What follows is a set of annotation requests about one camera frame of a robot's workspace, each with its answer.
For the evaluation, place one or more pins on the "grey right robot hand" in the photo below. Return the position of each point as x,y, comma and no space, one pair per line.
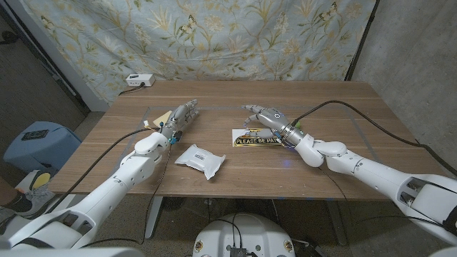
275,121

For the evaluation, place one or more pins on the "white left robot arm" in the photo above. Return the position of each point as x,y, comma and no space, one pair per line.
110,185

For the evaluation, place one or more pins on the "white power box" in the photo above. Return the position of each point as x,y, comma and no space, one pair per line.
140,80

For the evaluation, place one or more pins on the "blue plastic bin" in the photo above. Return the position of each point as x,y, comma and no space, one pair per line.
43,150

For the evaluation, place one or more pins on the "black backdrop pole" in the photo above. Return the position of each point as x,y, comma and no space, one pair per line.
360,43

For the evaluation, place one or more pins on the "floral blue backdrop cloth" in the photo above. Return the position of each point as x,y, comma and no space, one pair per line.
214,43

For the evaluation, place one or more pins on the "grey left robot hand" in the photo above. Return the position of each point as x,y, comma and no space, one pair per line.
180,118

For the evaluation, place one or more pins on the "white plastic package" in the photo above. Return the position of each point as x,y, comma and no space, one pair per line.
200,158

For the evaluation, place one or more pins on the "small green cap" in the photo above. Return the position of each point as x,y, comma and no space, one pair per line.
297,124

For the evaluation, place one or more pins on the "tan paper card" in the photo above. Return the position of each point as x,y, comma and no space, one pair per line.
162,119

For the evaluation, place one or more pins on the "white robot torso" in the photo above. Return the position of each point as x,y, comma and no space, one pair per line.
242,232

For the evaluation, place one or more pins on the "yellow black bumper sticker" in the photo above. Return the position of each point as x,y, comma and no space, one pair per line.
250,141

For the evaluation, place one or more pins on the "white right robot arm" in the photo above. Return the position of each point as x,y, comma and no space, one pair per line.
375,171

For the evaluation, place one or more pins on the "person bare lower leg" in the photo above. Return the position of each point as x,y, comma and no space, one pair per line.
5,191

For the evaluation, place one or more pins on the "white device yellow disc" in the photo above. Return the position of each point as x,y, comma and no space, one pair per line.
40,179

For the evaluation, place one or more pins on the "grey table leg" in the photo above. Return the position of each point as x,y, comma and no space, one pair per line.
337,225
153,217

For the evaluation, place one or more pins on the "grey black sneaker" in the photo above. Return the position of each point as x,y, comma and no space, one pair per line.
35,196

